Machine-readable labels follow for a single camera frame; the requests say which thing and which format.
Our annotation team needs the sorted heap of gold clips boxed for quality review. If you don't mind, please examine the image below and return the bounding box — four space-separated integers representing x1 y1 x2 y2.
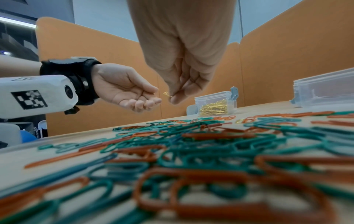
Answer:
199 99 229 116

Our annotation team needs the blue background object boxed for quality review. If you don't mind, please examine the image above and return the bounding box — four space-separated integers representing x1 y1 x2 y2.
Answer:
20 131 38 143

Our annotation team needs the transparent box with blue latches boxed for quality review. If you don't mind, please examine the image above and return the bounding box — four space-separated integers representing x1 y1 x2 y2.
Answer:
289 68 354 109
186 86 239 117

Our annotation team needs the black left wrist strap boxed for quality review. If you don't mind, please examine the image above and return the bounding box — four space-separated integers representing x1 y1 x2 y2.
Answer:
39 57 103 116

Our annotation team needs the pile of colored paper clips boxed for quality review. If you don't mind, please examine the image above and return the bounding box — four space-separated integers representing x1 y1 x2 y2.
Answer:
0 110 354 224

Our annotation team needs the person's right hand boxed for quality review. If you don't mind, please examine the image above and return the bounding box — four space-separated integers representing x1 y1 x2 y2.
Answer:
126 0 237 106

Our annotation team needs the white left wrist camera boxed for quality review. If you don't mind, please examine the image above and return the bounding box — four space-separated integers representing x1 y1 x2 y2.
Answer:
0 75 80 120

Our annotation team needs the person's left hand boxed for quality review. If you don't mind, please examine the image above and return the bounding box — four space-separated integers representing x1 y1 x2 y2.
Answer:
91 63 163 113

